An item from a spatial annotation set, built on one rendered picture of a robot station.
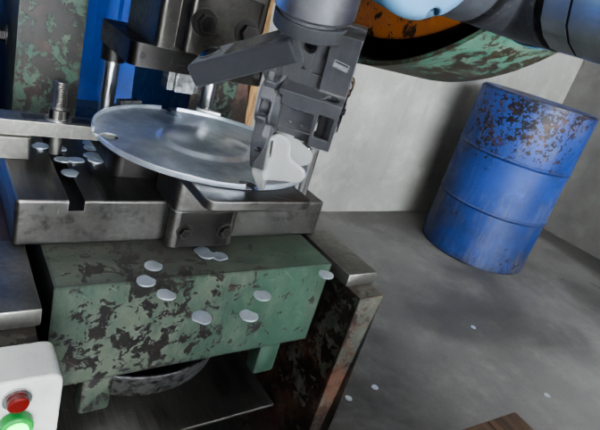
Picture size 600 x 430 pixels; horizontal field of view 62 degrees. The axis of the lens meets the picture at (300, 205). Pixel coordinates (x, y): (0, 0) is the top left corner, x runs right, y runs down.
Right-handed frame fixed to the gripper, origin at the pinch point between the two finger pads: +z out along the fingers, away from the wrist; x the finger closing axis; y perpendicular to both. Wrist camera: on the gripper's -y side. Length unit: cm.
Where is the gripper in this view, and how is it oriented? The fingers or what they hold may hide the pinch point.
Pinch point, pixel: (257, 177)
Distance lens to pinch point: 58.7
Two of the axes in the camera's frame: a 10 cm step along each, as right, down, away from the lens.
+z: -2.1, 7.3, 6.5
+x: 2.4, -6.0, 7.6
